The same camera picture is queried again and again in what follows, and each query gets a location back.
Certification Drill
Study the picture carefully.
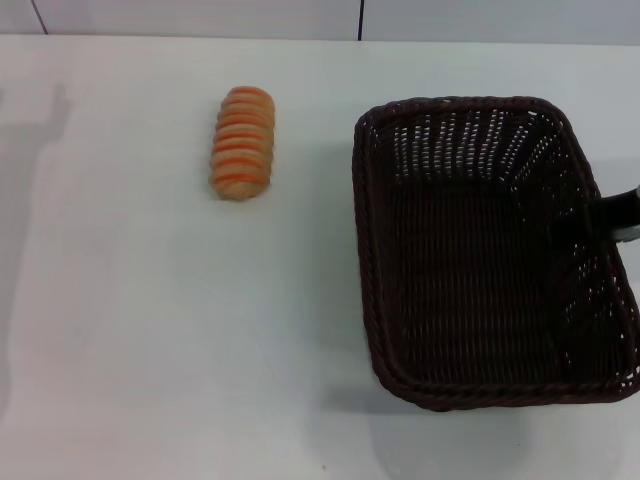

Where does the dark brown woven basket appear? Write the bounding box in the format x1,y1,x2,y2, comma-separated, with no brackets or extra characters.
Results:
352,95,640,414

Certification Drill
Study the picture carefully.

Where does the orange striped bread loaf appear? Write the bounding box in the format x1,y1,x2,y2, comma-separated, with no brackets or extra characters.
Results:
207,85,278,202

